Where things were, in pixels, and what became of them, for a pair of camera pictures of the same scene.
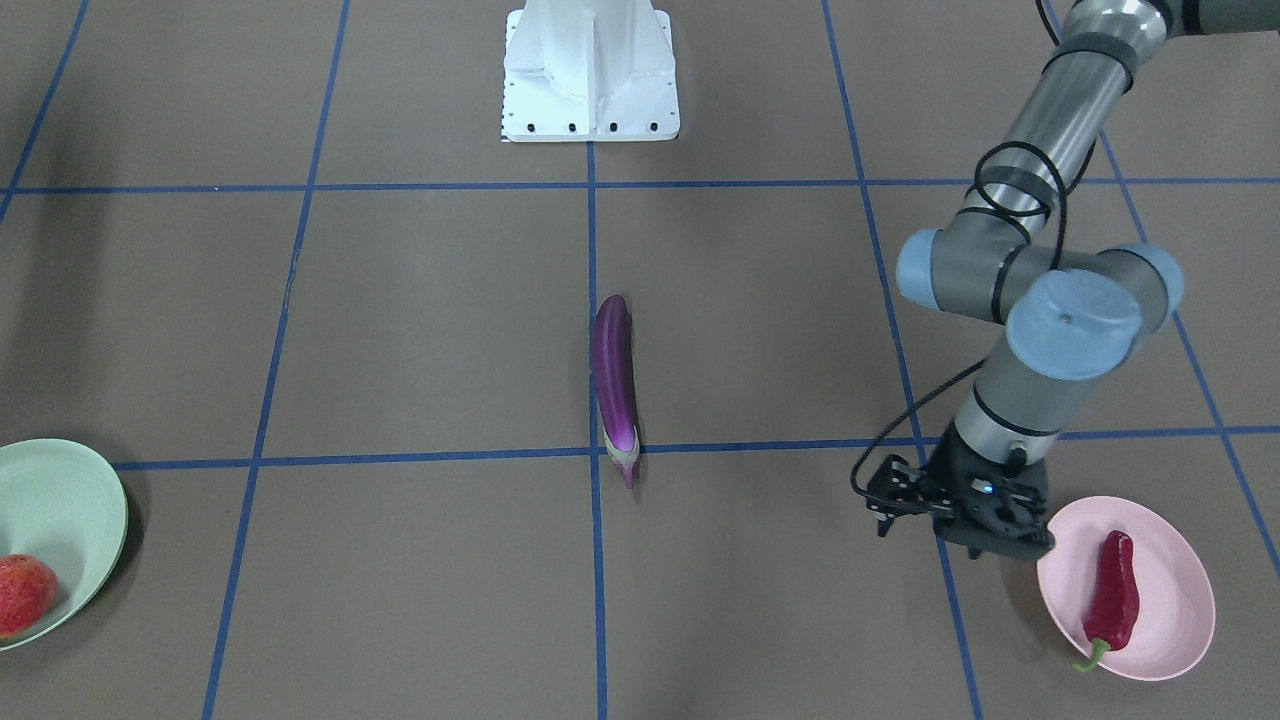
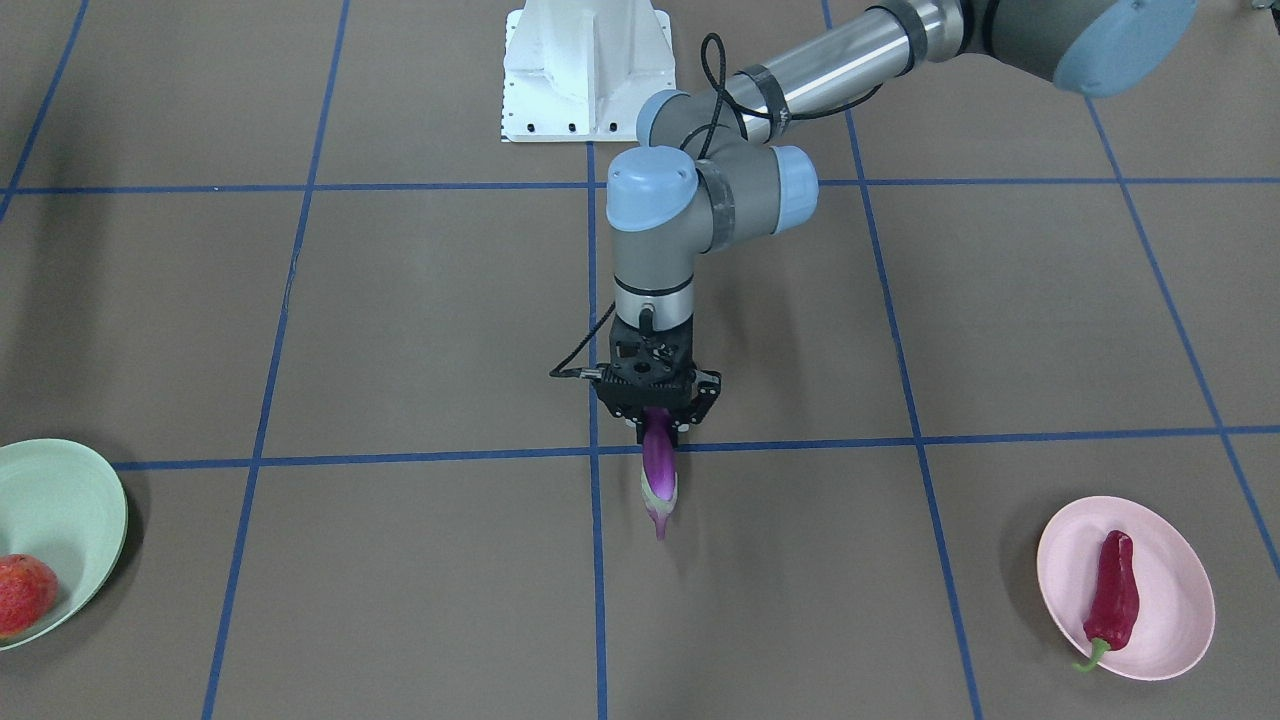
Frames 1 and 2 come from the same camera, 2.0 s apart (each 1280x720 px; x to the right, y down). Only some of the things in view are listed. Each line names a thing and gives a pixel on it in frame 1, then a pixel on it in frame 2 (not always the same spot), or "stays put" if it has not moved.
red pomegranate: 28,591 stays put
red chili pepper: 1112,609 stays put
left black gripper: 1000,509 to 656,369
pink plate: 1176,597 stays put
